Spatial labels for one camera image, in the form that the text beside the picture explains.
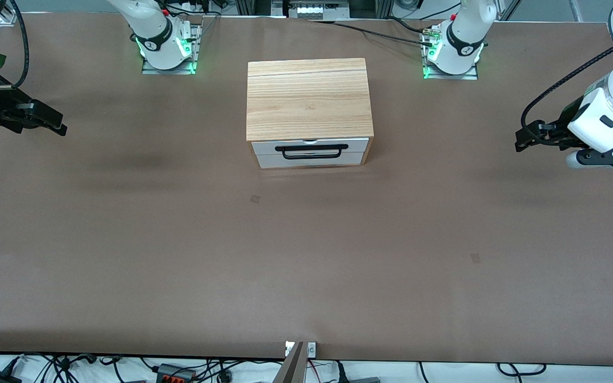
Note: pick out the grey camera support post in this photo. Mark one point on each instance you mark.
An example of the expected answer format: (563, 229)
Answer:
(291, 369)

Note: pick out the plain white drawer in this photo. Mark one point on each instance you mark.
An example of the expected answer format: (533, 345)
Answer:
(312, 163)

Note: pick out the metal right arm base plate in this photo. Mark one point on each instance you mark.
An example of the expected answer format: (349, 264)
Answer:
(168, 71)

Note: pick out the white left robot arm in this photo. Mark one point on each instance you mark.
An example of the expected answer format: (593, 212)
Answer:
(461, 42)

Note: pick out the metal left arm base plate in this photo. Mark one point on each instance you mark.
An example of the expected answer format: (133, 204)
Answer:
(450, 77)

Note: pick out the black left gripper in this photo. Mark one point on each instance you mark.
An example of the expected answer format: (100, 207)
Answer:
(558, 132)

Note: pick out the light wooden drawer cabinet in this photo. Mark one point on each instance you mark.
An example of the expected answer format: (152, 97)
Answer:
(306, 101)

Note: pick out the black box with orange connectors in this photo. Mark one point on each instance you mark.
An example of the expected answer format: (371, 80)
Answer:
(176, 374)

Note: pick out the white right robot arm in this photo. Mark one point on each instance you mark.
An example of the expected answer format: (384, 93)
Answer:
(160, 42)

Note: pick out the white power strip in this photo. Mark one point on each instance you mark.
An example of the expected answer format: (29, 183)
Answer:
(312, 10)

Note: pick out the silver table edge bracket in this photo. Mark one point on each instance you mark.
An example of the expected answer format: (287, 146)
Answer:
(312, 349)

